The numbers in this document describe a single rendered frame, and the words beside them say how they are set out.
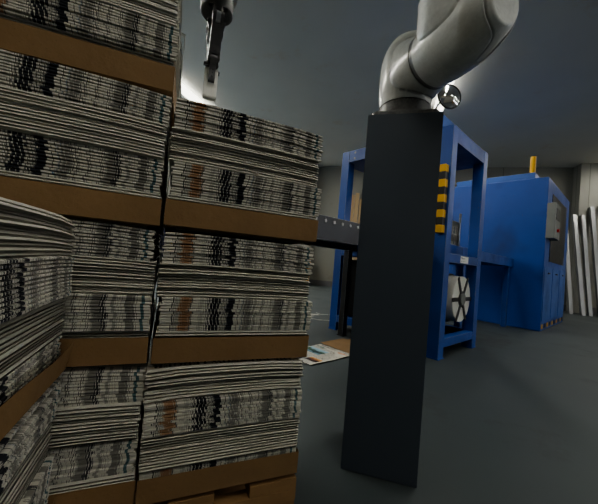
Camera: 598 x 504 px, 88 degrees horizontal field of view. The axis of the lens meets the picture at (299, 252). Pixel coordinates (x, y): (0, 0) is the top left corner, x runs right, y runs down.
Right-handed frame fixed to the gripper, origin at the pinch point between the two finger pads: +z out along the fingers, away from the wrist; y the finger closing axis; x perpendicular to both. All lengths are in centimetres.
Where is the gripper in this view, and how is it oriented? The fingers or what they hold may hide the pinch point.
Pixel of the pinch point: (210, 84)
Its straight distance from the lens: 84.6
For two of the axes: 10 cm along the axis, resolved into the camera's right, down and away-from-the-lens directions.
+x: 9.2, 0.9, 3.9
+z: -0.8, 10.0, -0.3
